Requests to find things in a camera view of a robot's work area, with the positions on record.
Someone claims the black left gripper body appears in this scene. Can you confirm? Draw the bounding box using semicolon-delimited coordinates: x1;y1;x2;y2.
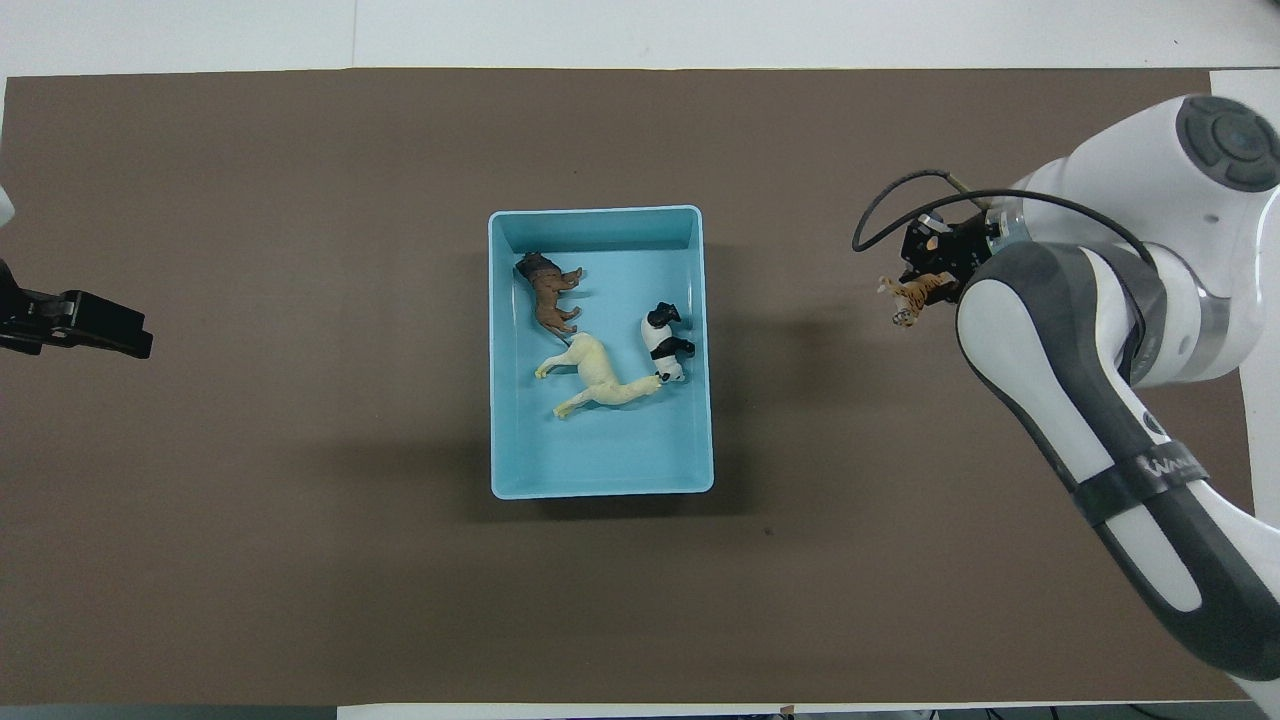
0;258;67;355

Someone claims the orange striped tiger toy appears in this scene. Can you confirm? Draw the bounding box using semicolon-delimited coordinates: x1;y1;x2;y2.
878;270;959;329

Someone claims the black and white panda toy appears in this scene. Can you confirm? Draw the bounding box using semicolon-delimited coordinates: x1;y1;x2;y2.
640;301;696;386

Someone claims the cream llama toy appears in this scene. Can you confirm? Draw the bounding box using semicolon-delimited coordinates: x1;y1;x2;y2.
534;333;666;420

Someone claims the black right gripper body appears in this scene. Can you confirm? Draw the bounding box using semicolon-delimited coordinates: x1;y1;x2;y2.
902;212;1001;283

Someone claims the brown lion toy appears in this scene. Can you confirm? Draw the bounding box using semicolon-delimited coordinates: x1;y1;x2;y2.
514;252;585;336

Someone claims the brown table mat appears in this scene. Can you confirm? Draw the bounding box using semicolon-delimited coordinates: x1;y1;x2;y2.
0;67;1276;706

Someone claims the light blue storage box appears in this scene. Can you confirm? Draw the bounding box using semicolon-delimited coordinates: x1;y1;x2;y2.
488;205;715;501

